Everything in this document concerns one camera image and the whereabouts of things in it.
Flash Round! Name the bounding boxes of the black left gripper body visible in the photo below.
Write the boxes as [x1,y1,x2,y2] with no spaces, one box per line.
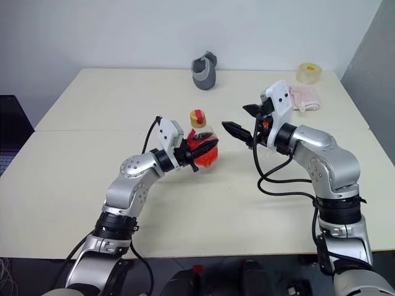
[173,140,199,174]

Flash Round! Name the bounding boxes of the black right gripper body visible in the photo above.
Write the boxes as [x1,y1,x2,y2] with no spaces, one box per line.
[251,97,275,147]

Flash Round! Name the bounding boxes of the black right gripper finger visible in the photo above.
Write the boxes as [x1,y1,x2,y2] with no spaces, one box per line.
[242,104,264,118]
[222,120,254,146]

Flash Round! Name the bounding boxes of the clear bottle with red drink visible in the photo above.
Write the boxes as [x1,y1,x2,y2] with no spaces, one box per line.
[185,109,222,170]

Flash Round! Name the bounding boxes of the pink folded cloth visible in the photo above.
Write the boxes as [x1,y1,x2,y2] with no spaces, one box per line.
[288,85,322,113]

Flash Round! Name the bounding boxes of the yellowish clear tape roll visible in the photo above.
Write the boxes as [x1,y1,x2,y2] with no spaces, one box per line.
[296,62,322,85]

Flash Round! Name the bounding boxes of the grey visor cap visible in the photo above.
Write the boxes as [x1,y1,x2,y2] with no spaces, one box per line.
[191,51,218,91]

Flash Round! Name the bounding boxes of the dark rounded shape red spot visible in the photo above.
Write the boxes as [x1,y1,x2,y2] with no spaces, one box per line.
[164,264,214,296]

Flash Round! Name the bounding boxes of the small black white object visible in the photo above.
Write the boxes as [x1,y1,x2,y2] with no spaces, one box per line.
[286,278,313,296]

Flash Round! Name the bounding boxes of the black mesh chair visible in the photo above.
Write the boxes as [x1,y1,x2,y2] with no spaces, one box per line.
[0,94,35,179]

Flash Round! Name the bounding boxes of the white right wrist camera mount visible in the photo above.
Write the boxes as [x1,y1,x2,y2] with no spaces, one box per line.
[260,80,294,154]

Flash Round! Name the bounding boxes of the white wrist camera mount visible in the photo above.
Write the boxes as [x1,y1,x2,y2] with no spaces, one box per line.
[260,80,294,154]
[156,118,185,170]

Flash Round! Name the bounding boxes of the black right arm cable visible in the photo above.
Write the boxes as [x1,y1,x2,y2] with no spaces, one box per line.
[251,117,330,275]

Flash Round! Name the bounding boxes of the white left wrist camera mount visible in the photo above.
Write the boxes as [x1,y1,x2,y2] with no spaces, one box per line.
[156,118,185,170]

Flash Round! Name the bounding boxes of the thin white cables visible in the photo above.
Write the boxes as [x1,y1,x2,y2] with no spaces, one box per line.
[0,257,14,296]

